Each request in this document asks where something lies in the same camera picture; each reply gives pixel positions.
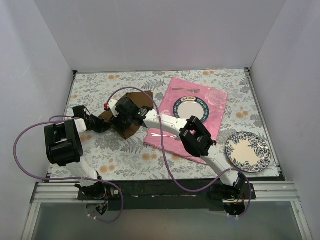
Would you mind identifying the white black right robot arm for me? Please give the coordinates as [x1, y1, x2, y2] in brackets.
[104, 97, 246, 200]

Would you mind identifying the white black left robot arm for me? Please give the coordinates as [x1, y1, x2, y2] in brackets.
[44, 105, 110, 200]

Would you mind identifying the floral tablecloth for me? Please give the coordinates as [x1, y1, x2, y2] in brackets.
[67, 69, 268, 181]

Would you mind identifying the silver spoon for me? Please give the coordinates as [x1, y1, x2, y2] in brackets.
[151, 133, 180, 141]

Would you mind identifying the green rimmed white plate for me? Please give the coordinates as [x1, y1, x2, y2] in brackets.
[172, 96, 210, 123]

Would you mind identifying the silver fork on placemat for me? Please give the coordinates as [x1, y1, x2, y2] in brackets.
[172, 88, 201, 93]

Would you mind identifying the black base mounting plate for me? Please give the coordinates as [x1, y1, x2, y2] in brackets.
[75, 179, 256, 215]

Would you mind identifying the pink floral placemat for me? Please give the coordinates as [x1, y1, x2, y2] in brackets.
[144, 77, 228, 164]

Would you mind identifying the blue floral white plate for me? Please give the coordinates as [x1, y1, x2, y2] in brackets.
[225, 131, 271, 173]

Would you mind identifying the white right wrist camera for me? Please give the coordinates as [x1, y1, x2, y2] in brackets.
[104, 99, 119, 118]

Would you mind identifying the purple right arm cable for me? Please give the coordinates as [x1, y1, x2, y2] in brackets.
[106, 86, 252, 219]

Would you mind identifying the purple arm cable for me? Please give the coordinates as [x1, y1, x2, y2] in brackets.
[13, 115, 125, 223]
[106, 86, 252, 219]

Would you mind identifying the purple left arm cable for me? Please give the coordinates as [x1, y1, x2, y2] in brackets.
[13, 115, 125, 223]

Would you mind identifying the aluminium table frame rail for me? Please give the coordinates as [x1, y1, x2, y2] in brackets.
[30, 68, 311, 240]

